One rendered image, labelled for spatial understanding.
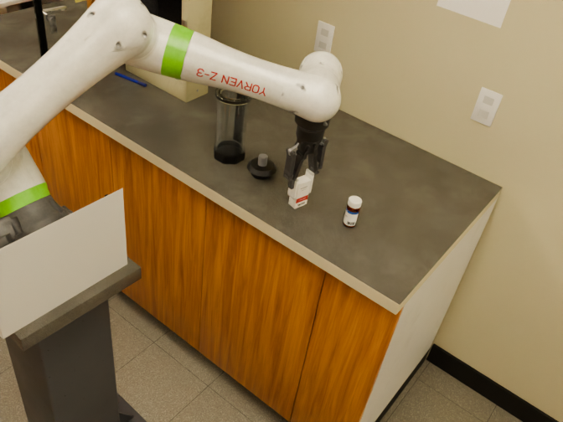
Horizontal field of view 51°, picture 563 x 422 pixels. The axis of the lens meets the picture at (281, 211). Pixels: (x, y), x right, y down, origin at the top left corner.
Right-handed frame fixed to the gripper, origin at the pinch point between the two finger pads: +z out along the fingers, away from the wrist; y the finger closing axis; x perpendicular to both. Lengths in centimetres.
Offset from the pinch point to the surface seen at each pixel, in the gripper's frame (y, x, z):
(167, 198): 20, -39, 24
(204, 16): -9, -66, -23
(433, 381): -61, 36, 101
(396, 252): -10.3, 30.4, 6.8
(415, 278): -7.4, 40.0, 6.8
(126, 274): 54, 0, 7
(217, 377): 12, -15, 101
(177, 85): -1, -69, 2
